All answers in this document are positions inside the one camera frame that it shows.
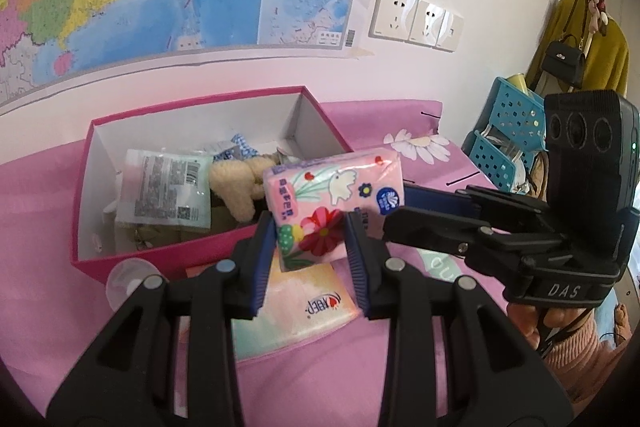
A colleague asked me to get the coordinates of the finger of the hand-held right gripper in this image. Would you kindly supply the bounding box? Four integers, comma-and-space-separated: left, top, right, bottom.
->
402, 185, 547, 234
382, 205, 540, 262

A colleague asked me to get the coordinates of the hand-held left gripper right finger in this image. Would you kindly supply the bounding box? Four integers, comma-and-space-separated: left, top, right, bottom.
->
344, 211, 573, 427

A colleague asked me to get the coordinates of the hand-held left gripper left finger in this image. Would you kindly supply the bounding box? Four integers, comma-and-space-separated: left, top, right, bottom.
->
45, 209, 278, 427

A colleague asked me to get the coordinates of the pink floral tissue pack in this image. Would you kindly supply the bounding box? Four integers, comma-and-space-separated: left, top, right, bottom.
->
262, 147, 405, 273

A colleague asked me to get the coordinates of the beige plush bear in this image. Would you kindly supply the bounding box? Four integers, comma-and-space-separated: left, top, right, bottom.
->
209, 154, 273, 224

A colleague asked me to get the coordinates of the pink cardboard box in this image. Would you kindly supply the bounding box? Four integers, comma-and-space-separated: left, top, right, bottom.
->
70, 86, 357, 285

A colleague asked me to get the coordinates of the blue checkered cloth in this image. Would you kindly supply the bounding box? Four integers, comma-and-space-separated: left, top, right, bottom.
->
212, 133, 258, 160

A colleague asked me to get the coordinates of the white wet wipe packet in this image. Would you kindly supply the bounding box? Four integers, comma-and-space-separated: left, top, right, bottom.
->
117, 148, 213, 228

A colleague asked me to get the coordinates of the person's right hand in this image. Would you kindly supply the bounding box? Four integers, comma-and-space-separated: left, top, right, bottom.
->
507, 302, 596, 352

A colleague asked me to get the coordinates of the pastel tissue pack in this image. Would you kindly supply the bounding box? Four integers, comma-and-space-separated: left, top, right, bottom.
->
182, 259, 361, 360

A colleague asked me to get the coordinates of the black handbag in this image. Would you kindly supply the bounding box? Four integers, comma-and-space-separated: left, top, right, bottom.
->
541, 33, 586, 90

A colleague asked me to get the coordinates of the yellow hanging garment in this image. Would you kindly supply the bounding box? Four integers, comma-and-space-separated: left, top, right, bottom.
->
525, 0, 630, 98

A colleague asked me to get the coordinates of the hanging plush ornament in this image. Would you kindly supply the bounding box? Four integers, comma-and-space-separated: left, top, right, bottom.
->
586, 0, 619, 36

